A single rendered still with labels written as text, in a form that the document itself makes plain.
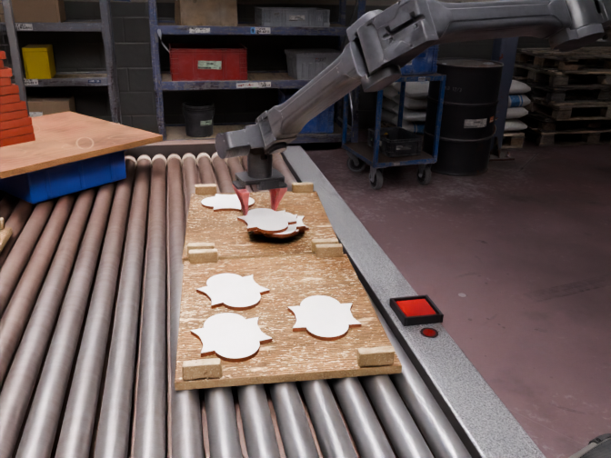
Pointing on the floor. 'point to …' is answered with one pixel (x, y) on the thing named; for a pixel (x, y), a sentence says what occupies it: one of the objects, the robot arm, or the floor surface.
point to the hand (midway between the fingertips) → (259, 211)
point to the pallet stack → (565, 94)
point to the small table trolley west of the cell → (355, 162)
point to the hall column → (503, 48)
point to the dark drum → (463, 115)
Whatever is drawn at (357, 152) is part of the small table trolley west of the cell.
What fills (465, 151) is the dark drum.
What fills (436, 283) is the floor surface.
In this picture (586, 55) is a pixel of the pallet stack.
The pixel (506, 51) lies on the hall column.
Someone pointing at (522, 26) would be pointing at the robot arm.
